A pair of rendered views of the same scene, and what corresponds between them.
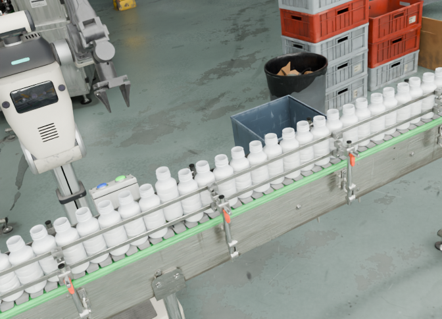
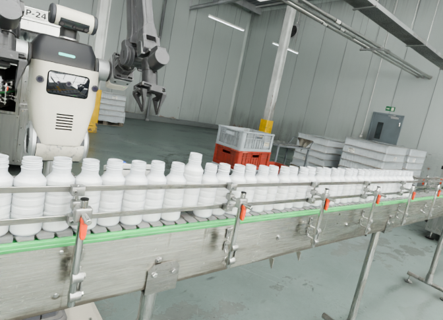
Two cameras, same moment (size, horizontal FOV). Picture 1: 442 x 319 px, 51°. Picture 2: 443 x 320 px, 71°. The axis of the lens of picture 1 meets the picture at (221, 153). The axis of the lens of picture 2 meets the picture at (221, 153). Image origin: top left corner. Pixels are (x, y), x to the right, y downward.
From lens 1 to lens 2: 0.68 m
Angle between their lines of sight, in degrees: 28
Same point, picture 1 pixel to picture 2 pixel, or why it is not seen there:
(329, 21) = (247, 159)
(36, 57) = (81, 59)
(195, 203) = (211, 197)
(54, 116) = (76, 110)
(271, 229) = (255, 251)
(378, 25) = not seen: hidden behind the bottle
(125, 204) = (158, 170)
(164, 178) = (197, 160)
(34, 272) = (37, 207)
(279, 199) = (269, 223)
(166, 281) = (162, 272)
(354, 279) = not seen: outside the picture
